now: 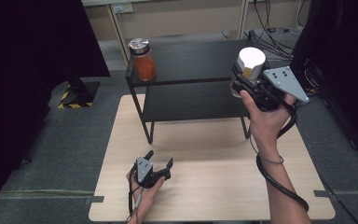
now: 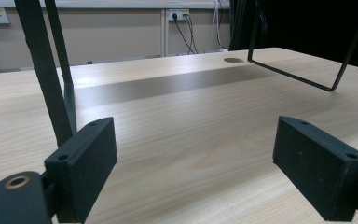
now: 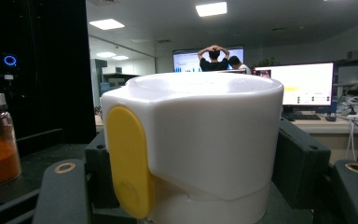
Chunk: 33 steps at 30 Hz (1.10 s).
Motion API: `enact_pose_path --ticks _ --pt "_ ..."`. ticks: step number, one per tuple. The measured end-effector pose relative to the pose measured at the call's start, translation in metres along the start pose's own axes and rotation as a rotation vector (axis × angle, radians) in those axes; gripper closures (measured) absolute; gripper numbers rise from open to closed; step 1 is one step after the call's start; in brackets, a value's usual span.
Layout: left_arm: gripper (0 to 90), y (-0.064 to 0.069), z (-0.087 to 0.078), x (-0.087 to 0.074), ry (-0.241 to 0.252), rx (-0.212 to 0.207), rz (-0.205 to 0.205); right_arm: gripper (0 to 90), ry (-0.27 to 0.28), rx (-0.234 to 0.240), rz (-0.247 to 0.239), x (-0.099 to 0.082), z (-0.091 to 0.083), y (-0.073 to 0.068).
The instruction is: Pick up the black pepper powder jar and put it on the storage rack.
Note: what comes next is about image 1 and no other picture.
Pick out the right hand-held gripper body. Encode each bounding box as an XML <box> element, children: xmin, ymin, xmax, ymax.
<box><xmin>241</xmin><ymin>65</ymin><xmax>310</xmax><ymax>112</ymax></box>

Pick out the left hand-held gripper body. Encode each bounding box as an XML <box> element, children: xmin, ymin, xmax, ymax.
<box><xmin>134</xmin><ymin>156</ymin><xmax>172</xmax><ymax>189</ymax></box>

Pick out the clear jar white lid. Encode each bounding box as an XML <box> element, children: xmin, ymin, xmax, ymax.
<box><xmin>229</xmin><ymin>46</ymin><xmax>267</xmax><ymax>99</ymax></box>

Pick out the black two-tier shelf rack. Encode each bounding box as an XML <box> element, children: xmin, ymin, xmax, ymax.
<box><xmin>124</xmin><ymin>34</ymin><xmax>271</xmax><ymax>145</ymax></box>

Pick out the orange spice jar silver lid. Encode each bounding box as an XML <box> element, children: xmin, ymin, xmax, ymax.
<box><xmin>127</xmin><ymin>37</ymin><xmax>158</xmax><ymax>82</ymax></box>

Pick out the person's left hand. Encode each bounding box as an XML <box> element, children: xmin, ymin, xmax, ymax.
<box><xmin>126</xmin><ymin>172</ymin><xmax>167</xmax><ymax>217</ymax></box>

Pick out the person's right hand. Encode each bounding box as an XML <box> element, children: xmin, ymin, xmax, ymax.
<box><xmin>240</xmin><ymin>90</ymin><xmax>296</xmax><ymax>154</ymax></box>

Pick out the grey floor tape strip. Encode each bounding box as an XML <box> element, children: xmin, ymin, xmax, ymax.
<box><xmin>312</xmin><ymin>189</ymin><xmax>333</xmax><ymax>199</ymax></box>
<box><xmin>84</xmin><ymin>195</ymin><xmax>105</xmax><ymax>205</ymax></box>

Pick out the black curtain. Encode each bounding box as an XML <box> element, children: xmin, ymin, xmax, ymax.
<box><xmin>0</xmin><ymin>0</ymin><xmax>112</xmax><ymax>217</ymax></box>
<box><xmin>287</xmin><ymin>0</ymin><xmax>358</xmax><ymax>154</ymax></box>

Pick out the beige wooden cabinet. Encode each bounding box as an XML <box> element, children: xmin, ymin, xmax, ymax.
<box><xmin>82</xmin><ymin>0</ymin><xmax>250</xmax><ymax>64</ymax></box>

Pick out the grey cable plug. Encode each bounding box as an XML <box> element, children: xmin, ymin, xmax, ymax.
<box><xmin>132</xmin><ymin>186</ymin><xmax>145</xmax><ymax>213</ymax></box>

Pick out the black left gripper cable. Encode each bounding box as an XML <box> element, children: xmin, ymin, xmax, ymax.
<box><xmin>126</xmin><ymin>164</ymin><xmax>138</xmax><ymax>224</ymax></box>

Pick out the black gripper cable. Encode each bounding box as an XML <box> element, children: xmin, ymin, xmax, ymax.
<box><xmin>126</xmin><ymin>164</ymin><xmax>138</xmax><ymax>224</ymax></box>
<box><xmin>255</xmin><ymin>101</ymin><xmax>310</xmax><ymax>213</ymax></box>

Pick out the bundle of black floor cables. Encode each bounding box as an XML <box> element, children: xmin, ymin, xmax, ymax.
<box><xmin>243</xmin><ymin>0</ymin><xmax>312</xmax><ymax>62</ymax></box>

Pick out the thin grey cord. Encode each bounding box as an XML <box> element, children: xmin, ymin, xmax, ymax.
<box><xmin>249</xmin><ymin>134</ymin><xmax>284</xmax><ymax>165</ymax></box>

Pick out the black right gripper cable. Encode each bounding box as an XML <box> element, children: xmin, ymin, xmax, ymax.
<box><xmin>255</xmin><ymin>101</ymin><xmax>310</xmax><ymax>213</ymax></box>

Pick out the white wall socket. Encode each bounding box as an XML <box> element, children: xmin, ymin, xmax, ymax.
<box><xmin>111</xmin><ymin>2</ymin><xmax>135</xmax><ymax>15</ymax></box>

